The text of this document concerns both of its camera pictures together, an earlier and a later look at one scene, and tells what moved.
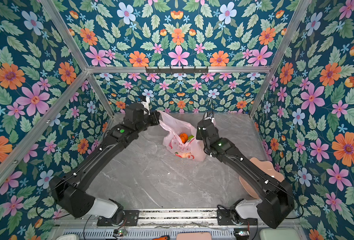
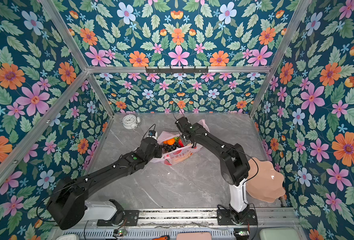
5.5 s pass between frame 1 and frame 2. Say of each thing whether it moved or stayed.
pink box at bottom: stayed
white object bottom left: stayed
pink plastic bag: moved
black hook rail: stayed
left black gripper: moved
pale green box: stayed
